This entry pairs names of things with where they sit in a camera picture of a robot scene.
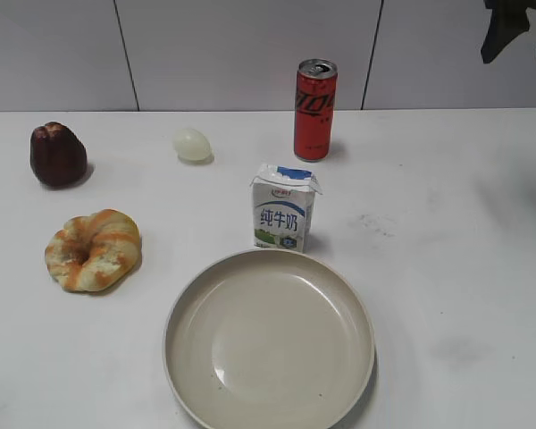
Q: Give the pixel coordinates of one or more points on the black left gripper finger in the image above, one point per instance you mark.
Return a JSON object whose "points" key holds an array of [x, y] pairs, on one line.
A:
{"points": [[508, 20]]}

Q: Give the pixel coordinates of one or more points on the white blue milk carton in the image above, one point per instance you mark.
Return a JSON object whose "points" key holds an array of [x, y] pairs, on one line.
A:
{"points": [[283, 204]]}

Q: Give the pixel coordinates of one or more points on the beige round plate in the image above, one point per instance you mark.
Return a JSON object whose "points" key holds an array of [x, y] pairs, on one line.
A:
{"points": [[268, 338]]}

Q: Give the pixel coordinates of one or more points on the red soda can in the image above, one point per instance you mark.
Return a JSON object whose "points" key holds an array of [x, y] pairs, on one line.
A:
{"points": [[314, 108]]}

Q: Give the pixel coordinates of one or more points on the white egg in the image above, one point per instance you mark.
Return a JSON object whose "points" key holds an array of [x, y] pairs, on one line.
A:
{"points": [[191, 146]]}

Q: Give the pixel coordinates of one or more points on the dark red wax apple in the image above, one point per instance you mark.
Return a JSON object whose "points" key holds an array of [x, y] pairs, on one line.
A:
{"points": [[57, 157]]}

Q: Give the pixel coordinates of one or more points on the orange striped bagel bread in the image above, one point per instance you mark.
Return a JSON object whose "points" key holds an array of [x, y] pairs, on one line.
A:
{"points": [[92, 253]]}

